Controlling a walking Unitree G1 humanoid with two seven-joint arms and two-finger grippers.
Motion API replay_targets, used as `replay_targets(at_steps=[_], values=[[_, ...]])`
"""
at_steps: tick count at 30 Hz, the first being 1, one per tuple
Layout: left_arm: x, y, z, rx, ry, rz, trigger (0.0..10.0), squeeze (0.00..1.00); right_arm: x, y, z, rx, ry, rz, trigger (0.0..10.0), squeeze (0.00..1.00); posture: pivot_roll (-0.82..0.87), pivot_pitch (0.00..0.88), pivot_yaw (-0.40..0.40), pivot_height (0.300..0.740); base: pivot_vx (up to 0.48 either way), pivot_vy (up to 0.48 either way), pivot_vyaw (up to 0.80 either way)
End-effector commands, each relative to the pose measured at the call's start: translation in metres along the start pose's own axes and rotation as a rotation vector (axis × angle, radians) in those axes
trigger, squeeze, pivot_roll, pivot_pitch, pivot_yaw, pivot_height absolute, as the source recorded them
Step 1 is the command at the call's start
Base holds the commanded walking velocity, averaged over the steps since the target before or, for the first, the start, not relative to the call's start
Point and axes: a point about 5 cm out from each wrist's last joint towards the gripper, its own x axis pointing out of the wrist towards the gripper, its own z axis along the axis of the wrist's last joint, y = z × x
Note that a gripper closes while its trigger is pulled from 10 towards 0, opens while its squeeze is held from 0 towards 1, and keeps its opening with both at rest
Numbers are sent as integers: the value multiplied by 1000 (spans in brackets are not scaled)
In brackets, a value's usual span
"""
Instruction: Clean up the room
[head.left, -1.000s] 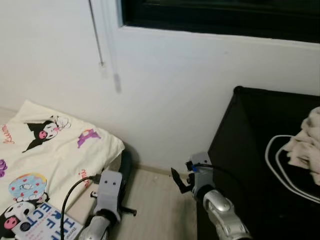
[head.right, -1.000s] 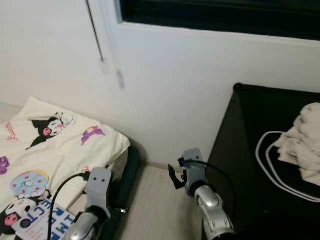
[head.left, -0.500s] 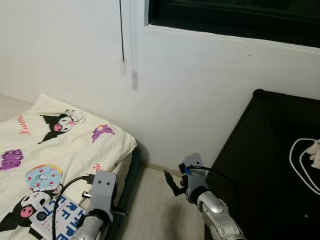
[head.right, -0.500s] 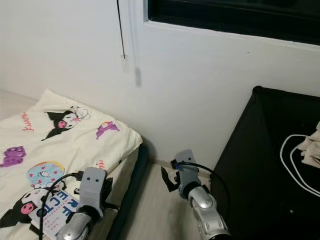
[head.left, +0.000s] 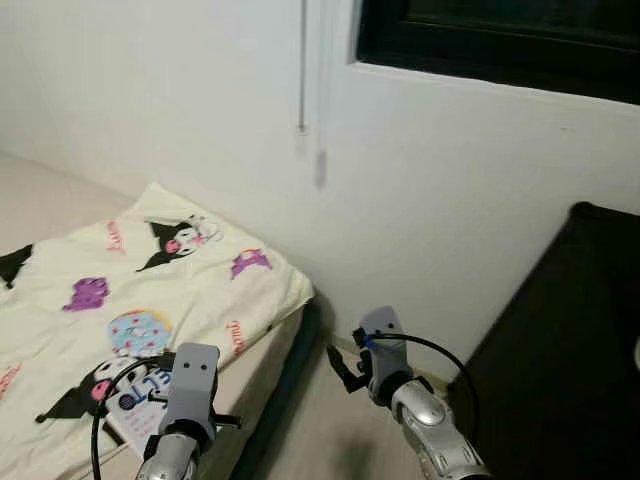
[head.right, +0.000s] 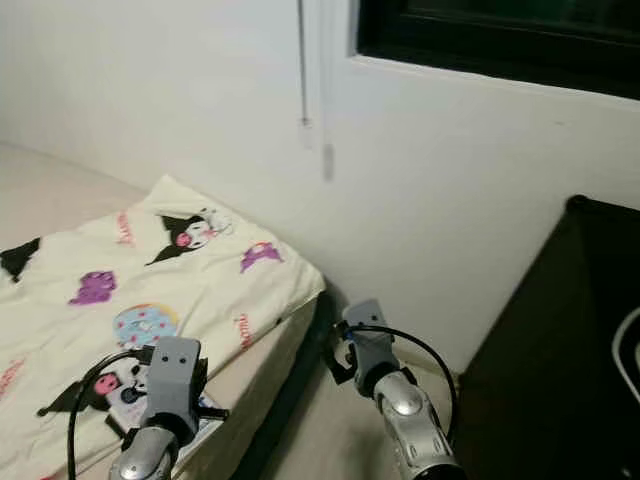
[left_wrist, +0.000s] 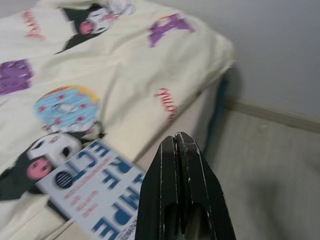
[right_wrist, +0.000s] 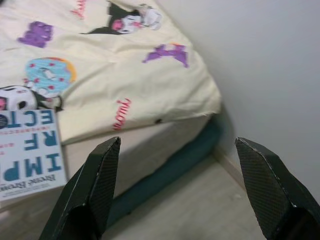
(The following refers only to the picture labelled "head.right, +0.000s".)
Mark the black wardrobe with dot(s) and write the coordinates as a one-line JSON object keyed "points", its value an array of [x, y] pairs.
{"points": [[550, 340]]}

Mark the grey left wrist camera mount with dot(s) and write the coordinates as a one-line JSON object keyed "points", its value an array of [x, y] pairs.
{"points": [[175, 375]]}

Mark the white blue printed book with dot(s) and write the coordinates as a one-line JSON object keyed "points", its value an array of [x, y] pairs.
{"points": [[130, 410]]}

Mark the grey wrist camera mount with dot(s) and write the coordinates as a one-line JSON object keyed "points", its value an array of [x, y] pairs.
{"points": [[175, 375], [370, 335]]}

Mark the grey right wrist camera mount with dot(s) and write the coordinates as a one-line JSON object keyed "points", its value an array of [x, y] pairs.
{"points": [[370, 335]]}

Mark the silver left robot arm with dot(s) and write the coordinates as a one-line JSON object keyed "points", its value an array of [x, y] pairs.
{"points": [[150, 455]]}

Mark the white blind pull wand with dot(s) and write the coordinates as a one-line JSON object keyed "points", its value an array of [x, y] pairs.
{"points": [[303, 70]]}

